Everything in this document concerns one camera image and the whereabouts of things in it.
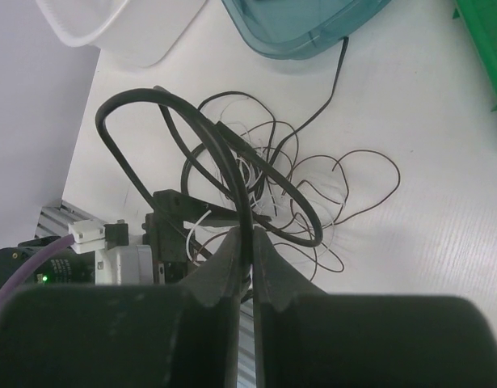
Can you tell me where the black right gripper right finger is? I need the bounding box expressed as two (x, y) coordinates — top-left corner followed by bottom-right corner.
(252, 227), (325, 387)

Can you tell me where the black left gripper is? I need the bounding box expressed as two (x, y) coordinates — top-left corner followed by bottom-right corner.
(142, 188), (273, 284)

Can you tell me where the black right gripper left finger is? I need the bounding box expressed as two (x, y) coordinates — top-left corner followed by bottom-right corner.
(161, 227), (242, 387)

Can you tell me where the thin white wire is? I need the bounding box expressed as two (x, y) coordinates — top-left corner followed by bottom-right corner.
(184, 95), (348, 264)

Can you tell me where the thick black USB cable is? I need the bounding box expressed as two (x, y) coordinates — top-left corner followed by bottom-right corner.
(95, 36), (350, 292)

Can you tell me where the thin brown wire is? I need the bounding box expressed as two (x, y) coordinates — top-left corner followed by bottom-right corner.
(191, 91), (402, 283)

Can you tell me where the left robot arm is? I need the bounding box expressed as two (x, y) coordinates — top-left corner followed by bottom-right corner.
(0, 190), (238, 290)

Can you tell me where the white plastic tub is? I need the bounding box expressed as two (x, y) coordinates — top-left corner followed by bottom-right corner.
(36, 0), (205, 67)

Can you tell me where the teal translucent plastic tray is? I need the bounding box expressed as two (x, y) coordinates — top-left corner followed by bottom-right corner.
(222, 0), (390, 61)

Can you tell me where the green plastic tray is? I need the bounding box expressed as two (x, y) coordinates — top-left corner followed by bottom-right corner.
(453, 0), (497, 112)

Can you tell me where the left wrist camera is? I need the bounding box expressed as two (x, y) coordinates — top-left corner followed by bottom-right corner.
(68, 220), (154, 285)

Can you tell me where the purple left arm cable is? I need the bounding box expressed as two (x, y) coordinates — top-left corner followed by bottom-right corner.
(0, 236), (78, 312)

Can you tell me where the aluminium mounting rail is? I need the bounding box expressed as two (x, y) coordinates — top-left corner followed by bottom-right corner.
(34, 201), (105, 238)

